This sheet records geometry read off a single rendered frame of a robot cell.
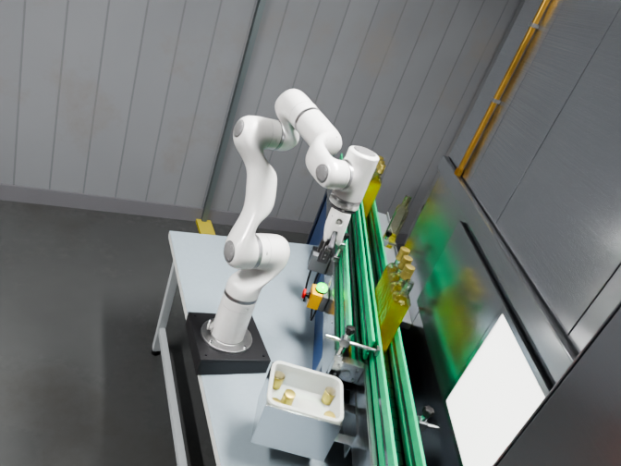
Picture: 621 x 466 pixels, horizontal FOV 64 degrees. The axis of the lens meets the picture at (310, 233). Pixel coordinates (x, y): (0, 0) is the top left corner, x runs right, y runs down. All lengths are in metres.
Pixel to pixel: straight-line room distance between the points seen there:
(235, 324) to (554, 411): 1.38
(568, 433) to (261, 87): 3.51
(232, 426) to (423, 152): 3.47
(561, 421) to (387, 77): 3.83
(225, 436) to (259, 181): 0.79
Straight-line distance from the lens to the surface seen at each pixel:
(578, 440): 0.46
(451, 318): 1.53
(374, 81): 4.14
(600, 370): 0.46
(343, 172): 1.24
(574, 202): 1.25
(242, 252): 1.57
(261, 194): 1.60
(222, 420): 1.68
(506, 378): 1.22
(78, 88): 3.68
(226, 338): 1.79
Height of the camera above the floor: 2.02
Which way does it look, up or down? 26 degrees down
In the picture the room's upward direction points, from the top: 21 degrees clockwise
